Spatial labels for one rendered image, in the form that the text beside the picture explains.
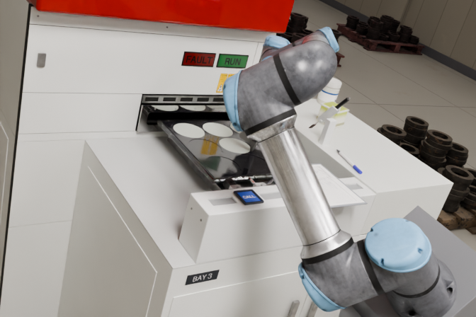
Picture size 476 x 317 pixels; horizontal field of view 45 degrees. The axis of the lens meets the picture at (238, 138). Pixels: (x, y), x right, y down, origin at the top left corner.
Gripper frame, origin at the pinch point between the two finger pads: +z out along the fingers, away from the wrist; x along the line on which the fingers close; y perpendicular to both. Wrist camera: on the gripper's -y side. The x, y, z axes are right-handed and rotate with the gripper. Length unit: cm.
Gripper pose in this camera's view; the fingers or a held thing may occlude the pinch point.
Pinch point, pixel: (254, 148)
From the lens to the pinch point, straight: 180.9
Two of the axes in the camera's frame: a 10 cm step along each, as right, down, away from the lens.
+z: -2.4, 8.8, 4.1
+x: -2.5, 3.5, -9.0
